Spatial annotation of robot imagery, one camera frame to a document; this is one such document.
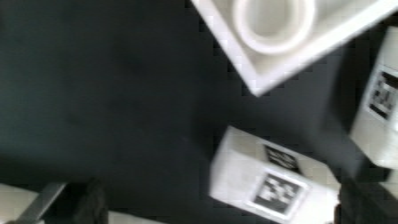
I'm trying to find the white square tabletop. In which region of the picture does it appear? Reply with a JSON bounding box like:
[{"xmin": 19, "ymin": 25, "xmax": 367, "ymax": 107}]
[{"xmin": 189, "ymin": 0, "xmax": 398, "ymax": 96}]

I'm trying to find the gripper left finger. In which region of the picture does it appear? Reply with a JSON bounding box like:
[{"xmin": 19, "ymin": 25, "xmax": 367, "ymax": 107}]
[{"xmin": 14, "ymin": 179, "xmax": 108, "ymax": 224}]

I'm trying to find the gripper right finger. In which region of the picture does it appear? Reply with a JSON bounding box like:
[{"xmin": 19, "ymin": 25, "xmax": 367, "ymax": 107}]
[{"xmin": 333, "ymin": 169, "xmax": 398, "ymax": 224}]

